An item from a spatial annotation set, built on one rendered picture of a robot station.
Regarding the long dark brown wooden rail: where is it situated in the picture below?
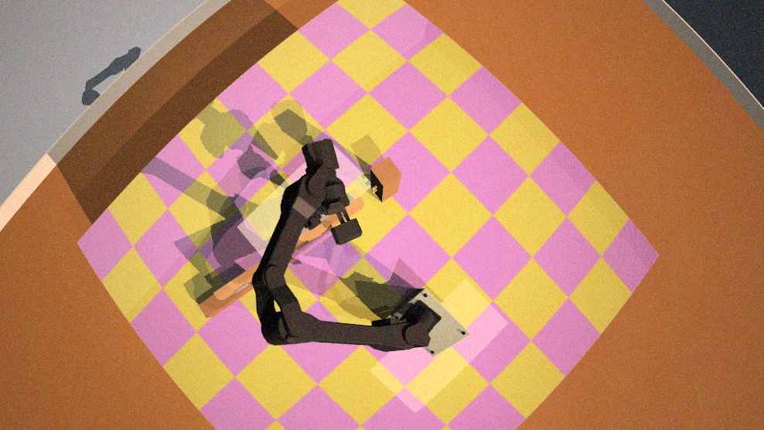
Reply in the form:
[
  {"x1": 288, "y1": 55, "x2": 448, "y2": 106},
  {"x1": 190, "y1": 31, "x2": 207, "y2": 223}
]
[{"x1": 214, "y1": 197, "x2": 364, "y2": 300}]

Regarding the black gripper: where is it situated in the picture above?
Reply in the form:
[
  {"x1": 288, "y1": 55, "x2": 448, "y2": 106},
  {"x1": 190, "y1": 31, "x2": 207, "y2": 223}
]
[{"x1": 331, "y1": 195, "x2": 363, "y2": 246}]

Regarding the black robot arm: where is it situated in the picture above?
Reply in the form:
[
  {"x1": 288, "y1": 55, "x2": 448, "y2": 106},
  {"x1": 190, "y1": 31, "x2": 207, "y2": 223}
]
[{"x1": 252, "y1": 138, "x2": 442, "y2": 352}]

